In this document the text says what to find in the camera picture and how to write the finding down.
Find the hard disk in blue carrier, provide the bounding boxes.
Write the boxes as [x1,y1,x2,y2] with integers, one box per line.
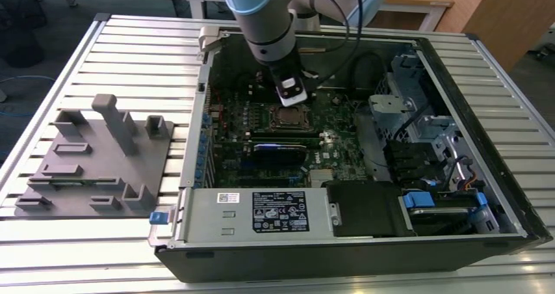
[399,191,473,237]

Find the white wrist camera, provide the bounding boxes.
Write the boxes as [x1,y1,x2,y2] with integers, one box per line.
[275,75,311,108]

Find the black office chair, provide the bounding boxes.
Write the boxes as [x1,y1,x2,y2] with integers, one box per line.
[0,1,48,69]

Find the black graphics card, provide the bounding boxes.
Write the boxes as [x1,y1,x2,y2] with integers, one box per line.
[251,142,311,174]

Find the silver power supply unit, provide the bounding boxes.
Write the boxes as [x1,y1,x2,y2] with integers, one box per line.
[170,187,339,243]

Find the black power cable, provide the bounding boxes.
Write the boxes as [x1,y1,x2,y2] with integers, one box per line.
[393,101,431,140]

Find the silver CPU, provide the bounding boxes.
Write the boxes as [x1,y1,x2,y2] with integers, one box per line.
[278,109,305,126]

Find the black plastic drive bracket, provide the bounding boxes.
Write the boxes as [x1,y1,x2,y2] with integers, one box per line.
[383,140,441,183]

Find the wooden cabinet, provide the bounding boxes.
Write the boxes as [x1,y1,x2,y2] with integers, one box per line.
[435,0,555,72]

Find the grey parts rack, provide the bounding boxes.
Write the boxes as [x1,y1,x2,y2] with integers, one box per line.
[14,94,176,217]

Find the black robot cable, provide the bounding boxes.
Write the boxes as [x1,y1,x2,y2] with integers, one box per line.
[319,0,366,88]
[313,0,357,80]

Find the green motherboard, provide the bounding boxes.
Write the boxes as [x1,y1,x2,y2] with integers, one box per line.
[202,88,379,189]

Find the silver chipset heatsink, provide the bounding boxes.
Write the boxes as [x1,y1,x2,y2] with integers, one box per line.
[310,168,339,182]

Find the blue power supply latch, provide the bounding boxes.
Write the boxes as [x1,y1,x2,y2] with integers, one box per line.
[147,211,170,226]

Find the black PC case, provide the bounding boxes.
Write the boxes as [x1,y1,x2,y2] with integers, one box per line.
[147,25,554,284]

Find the blue floor cable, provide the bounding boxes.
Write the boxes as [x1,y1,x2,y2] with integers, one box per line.
[0,74,56,118]

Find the green RAM stick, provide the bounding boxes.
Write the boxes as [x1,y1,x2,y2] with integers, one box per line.
[50,178,116,187]

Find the metal disk bay cage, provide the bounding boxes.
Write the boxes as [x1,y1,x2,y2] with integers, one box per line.
[367,53,465,152]

